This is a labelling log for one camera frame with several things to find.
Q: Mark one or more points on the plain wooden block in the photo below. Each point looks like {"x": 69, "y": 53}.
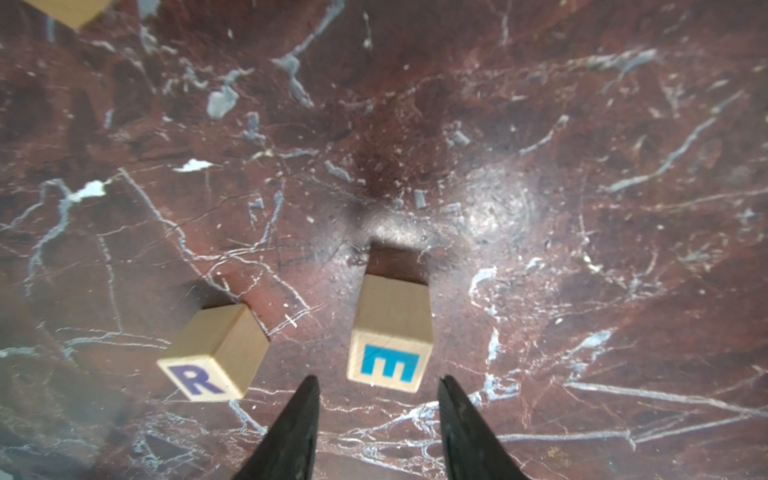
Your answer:
{"x": 72, "y": 13}

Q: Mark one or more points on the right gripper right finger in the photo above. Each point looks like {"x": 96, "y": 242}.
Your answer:
{"x": 471, "y": 450}

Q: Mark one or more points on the wooden block letter R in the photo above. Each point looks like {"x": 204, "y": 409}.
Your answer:
{"x": 217, "y": 355}

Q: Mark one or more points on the wooden block letter E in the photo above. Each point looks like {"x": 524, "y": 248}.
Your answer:
{"x": 392, "y": 336}

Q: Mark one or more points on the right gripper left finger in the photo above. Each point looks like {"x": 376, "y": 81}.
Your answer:
{"x": 288, "y": 449}

